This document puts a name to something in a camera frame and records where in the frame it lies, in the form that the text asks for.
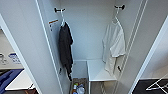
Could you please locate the white folding table top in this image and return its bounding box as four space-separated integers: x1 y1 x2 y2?
4 68 35 92

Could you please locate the white wardrobe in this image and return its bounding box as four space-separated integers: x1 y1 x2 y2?
34 0 148 94

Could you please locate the white wardrobe door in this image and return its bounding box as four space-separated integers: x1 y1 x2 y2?
0 0 57 94
114 0 168 94

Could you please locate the brown storage box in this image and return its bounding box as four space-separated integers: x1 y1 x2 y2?
68 77 90 94

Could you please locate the yellow green small item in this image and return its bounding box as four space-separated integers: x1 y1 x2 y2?
72 82 79 89

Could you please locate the dark wardrobe fitting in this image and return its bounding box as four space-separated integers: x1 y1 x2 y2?
116 65 123 73

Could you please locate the orange tag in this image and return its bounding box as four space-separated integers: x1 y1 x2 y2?
48 18 60 25

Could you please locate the white bottle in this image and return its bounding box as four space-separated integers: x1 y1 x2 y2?
77 83 87 94

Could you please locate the black wardrobe hook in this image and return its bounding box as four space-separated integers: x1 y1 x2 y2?
53 6 67 14
113 4 126 11

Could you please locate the white shirt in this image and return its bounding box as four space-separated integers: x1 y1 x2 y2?
101 20 127 77

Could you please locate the blue cloth bag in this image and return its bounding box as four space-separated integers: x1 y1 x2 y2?
0 69 22 94

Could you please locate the black garment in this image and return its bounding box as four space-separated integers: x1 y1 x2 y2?
58 21 75 82

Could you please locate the white wardrobe shelf bench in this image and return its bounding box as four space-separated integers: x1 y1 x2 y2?
86 58 119 94

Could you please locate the blue white wall sticker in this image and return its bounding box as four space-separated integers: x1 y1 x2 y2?
7 51 22 65

